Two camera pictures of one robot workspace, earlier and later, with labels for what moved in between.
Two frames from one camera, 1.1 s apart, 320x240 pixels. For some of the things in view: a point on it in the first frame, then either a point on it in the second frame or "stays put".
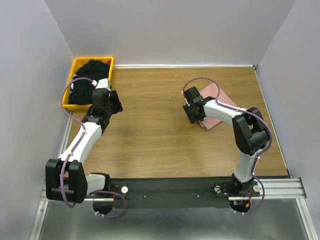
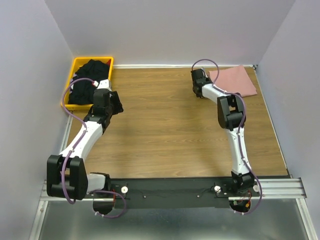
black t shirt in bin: [82, 93] stays put
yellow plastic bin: [78, 62] stays put
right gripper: [187, 108] to [206, 81]
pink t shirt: [212, 91] to [236, 79]
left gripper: [114, 97] stays put
